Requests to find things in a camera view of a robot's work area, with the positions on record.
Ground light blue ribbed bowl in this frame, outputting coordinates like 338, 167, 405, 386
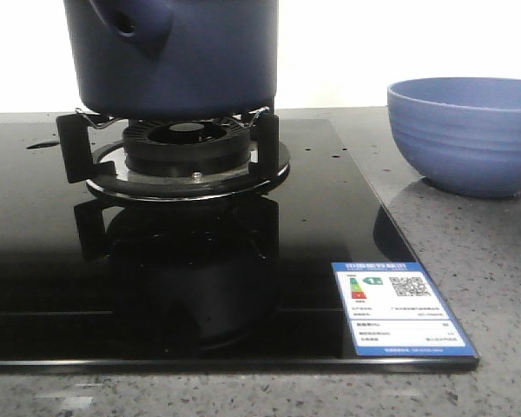
387, 77, 521, 198

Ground dark blue cooking pot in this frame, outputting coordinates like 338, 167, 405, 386
64, 1, 279, 120

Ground black pot support grate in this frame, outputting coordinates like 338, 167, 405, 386
56, 108, 290, 194

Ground black round gas burner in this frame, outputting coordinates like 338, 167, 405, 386
122, 121, 250, 177

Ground blue energy efficiency label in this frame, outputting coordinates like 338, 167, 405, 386
332, 261, 477, 358

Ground black glass gas cooktop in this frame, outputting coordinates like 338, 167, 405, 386
0, 119, 478, 373

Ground chrome burner base ring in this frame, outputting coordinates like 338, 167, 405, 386
85, 140, 293, 202

